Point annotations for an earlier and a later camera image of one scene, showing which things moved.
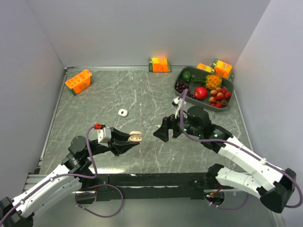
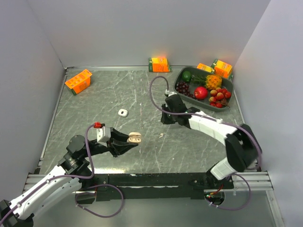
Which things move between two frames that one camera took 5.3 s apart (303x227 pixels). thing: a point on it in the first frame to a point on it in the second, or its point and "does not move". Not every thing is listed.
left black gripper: x=120 y=147 does not move
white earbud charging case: x=122 y=112 does not move
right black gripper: x=162 y=133 to x=165 y=120
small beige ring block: x=135 y=136 does not move
